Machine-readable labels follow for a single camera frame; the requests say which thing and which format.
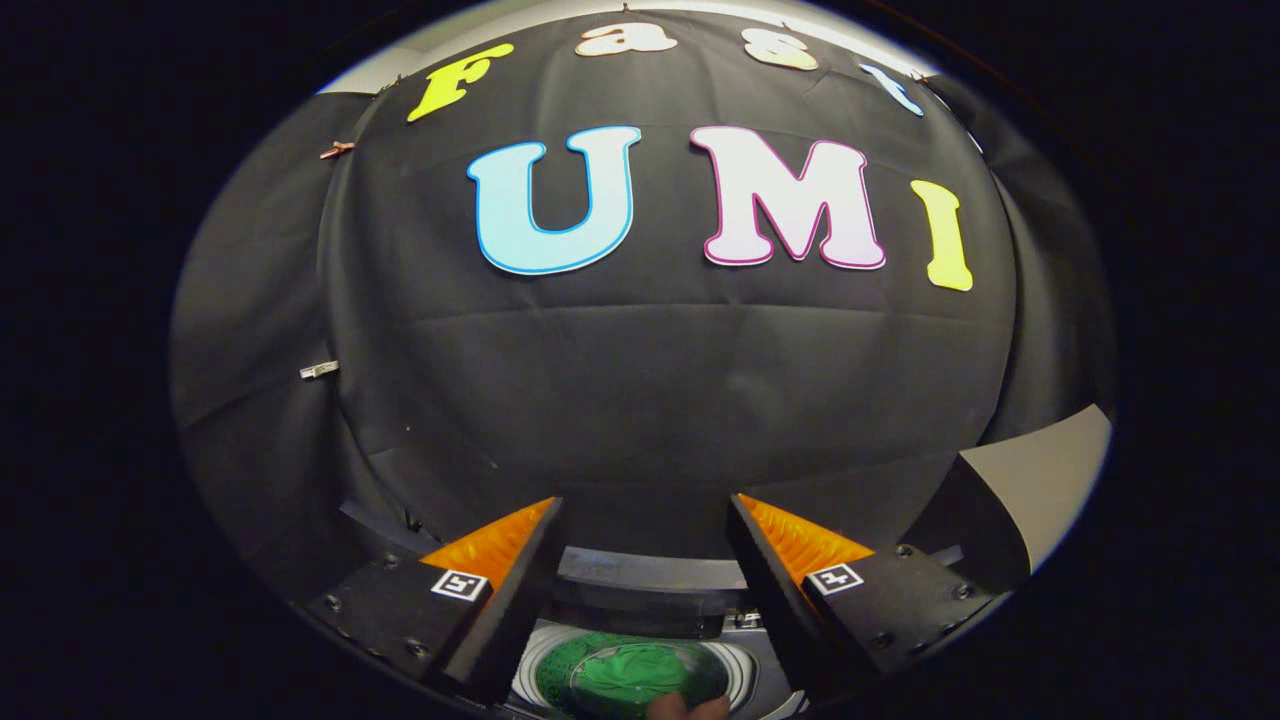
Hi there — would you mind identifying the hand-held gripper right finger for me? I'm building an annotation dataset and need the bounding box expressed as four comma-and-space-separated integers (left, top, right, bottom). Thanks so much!
726, 492, 1002, 702

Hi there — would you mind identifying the grey cabinet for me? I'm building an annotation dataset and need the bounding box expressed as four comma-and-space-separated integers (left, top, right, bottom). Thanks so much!
900, 404, 1114, 593

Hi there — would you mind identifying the green button shirt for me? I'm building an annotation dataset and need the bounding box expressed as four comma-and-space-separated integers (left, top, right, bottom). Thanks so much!
570, 643, 726, 720

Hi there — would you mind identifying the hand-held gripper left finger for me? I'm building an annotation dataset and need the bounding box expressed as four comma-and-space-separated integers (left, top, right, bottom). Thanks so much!
305, 496, 570, 705

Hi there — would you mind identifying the dark grey washing machine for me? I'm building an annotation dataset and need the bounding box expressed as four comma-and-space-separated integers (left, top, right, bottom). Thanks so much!
505, 545, 801, 720

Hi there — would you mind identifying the black backdrop cloth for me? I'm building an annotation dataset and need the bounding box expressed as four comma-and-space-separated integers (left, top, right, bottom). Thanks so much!
168, 10, 1116, 611

